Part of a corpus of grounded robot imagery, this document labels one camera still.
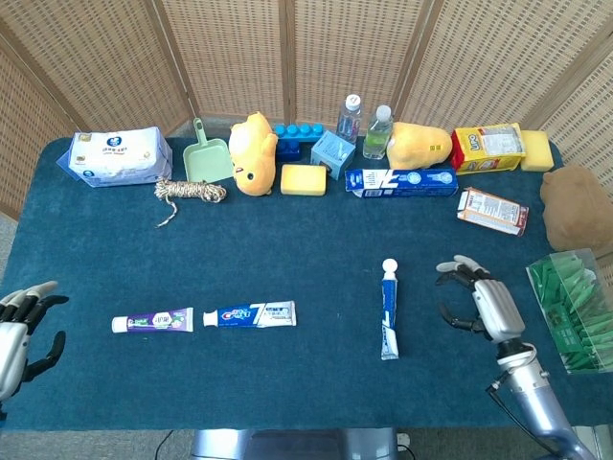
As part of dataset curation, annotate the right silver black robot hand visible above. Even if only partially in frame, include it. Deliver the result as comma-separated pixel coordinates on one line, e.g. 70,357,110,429
434,254,527,344

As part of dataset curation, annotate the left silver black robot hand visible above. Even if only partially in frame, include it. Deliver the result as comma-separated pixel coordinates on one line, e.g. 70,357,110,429
0,280,71,403

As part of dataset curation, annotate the blue toothpaste tube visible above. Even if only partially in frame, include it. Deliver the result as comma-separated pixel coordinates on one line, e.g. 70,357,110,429
380,258,400,361
202,300,298,329

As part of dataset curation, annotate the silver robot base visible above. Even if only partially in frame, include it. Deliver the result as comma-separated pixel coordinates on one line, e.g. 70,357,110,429
191,427,399,460

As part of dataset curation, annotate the purple toothpaste tube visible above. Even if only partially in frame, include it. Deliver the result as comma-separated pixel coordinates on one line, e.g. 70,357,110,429
111,307,195,334

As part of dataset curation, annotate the blue toothpaste carton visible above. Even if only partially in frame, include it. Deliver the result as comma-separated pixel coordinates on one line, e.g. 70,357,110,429
344,168,460,199

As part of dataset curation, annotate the clear box of green packets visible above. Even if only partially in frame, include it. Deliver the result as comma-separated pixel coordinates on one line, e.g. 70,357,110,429
525,247,613,376

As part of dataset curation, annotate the orange white small carton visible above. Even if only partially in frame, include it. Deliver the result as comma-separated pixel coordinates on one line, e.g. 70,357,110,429
456,186,531,237

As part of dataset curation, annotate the brown plush toy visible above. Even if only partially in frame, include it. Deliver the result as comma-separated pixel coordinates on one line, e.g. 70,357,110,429
539,165,613,258

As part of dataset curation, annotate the yellow red snack package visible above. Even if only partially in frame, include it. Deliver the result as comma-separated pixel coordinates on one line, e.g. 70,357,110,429
451,122,527,174

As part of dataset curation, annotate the yellow sponge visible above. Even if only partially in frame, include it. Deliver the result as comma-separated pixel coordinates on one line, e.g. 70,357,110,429
519,129,556,173
280,163,329,196

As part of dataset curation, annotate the yellow plush duck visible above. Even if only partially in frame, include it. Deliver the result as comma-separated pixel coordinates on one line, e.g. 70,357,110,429
386,121,454,170
228,111,280,196

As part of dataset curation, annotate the green label drink bottle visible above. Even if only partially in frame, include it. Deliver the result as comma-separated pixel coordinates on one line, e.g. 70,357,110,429
362,104,395,160

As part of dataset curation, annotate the dark blue table cloth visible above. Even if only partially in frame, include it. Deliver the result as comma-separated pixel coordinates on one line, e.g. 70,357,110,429
0,136,613,430

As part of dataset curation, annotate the white blue tissue pack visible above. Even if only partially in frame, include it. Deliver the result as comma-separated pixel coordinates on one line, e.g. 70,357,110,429
56,126,173,188

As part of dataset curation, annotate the small light blue box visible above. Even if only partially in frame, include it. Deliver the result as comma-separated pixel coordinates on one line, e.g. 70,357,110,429
310,129,357,168

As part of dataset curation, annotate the clear water bottle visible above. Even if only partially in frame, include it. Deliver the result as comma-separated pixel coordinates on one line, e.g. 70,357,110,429
336,93,362,144

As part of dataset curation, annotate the light green plastic dustpan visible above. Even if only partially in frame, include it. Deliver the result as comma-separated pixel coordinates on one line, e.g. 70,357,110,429
183,117,235,184

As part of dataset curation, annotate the blue toy building block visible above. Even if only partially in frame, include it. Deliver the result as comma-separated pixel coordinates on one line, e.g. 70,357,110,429
272,123,325,163

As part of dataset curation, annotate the woven wicker folding screen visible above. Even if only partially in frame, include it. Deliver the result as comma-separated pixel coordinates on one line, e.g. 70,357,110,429
0,0,613,221

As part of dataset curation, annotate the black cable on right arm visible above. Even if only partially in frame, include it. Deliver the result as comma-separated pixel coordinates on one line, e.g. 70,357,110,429
486,344,561,460

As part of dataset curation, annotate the black floor cable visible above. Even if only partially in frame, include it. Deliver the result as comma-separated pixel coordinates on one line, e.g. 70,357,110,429
153,429,174,460

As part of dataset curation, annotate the coiled beige rope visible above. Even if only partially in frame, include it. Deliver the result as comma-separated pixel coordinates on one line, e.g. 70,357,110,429
153,177,228,228

